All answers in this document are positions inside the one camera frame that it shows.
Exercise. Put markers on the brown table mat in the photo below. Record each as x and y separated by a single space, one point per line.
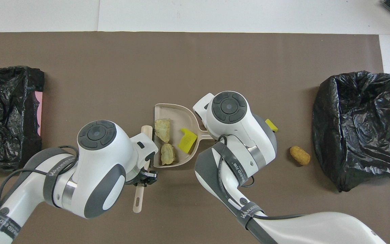
215 54

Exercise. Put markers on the yellow sponge piece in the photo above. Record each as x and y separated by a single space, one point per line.
271 125
187 140

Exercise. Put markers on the pink plastic bin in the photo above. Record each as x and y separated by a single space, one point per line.
38 112

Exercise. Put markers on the beige brush with black bristles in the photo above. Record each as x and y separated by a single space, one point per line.
139 200

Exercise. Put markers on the brown bread nugget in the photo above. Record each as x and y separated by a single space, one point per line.
300 155

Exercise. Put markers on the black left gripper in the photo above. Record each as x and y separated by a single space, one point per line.
134 179

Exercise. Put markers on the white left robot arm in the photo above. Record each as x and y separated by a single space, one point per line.
103 162

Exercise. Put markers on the beige plastic dustpan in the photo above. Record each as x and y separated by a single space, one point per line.
185 115

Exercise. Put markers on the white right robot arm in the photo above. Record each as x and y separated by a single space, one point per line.
229 108

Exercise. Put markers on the black trash bag bin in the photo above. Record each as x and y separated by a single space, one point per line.
361 128

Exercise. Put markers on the black trash bag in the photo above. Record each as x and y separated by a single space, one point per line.
5 118

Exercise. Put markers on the pale beige lump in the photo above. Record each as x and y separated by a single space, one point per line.
168 154
163 130

